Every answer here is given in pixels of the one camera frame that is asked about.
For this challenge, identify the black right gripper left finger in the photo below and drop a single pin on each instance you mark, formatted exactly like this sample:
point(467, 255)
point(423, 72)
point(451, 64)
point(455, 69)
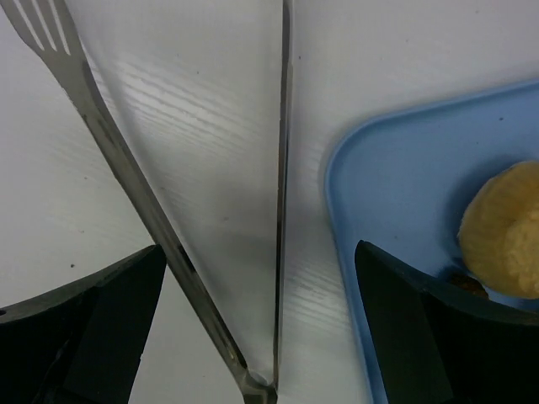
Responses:
point(82, 342)

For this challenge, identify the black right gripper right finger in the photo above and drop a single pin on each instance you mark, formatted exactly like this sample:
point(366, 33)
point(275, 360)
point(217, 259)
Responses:
point(437, 343)

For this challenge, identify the light blue plastic tray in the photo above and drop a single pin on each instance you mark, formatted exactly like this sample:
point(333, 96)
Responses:
point(403, 180)

